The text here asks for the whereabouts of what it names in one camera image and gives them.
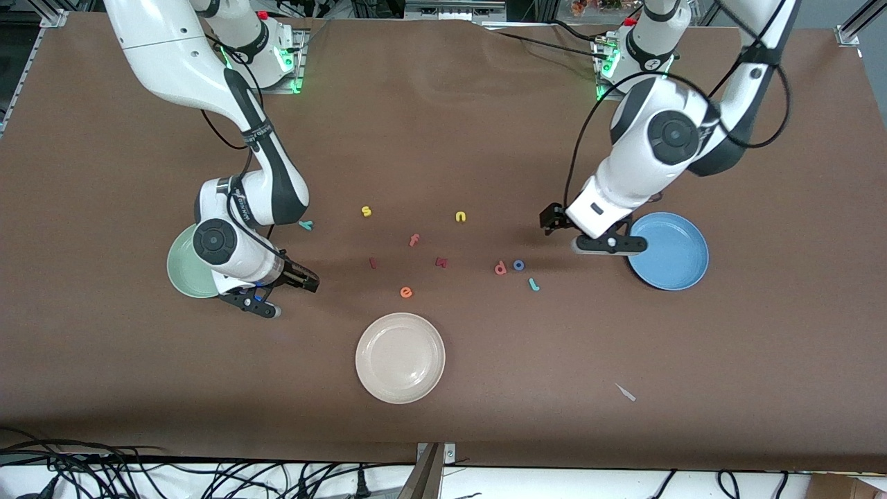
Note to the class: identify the cardboard box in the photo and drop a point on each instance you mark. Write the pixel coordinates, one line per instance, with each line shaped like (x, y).
(845, 487)

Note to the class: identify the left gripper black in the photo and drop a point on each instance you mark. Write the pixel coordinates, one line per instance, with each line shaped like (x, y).
(554, 217)

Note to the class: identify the beige plate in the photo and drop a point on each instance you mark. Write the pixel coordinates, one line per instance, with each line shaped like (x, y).
(400, 357)

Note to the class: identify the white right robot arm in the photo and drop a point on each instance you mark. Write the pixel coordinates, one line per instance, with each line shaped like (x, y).
(159, 48)

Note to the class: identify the silver metal bracket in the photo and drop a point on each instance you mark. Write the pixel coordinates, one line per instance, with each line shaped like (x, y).
(449, 450)

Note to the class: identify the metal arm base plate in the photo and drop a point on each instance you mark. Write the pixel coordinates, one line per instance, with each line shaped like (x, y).
(301, 69)
(624, 98)

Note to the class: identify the pink foam letter p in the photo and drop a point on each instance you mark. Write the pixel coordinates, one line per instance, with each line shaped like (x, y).
(500, 268)

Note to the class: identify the blue plate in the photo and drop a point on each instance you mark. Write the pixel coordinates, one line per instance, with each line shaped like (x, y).
(672, 256)

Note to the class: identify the black power plug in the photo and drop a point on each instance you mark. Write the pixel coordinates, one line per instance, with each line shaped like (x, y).
(302, 488)
(360, 483)

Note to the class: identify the small white paper scrap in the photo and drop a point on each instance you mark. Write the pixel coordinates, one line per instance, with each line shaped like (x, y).
(626, 393)

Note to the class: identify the orange decorative object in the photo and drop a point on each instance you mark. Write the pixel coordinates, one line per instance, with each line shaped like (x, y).
(596, 5)

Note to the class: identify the green plate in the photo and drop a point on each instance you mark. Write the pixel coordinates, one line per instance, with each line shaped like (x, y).
(181, 274)

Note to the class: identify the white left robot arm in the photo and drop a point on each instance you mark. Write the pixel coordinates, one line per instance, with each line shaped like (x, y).
(651, 166)

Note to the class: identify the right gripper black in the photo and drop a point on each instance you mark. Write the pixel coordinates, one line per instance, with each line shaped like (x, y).
(294, 274)

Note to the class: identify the grey power strip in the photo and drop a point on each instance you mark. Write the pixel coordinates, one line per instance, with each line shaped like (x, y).
(450, 10)

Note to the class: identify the grey metal beam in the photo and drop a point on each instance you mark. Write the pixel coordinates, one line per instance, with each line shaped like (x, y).
(424, 482)

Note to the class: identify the aluminium frame rail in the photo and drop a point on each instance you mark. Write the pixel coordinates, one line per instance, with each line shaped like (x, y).
(847, 34)
(28, 69)

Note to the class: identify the brown table cover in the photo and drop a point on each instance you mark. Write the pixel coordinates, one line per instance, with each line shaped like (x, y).
(485, 138)

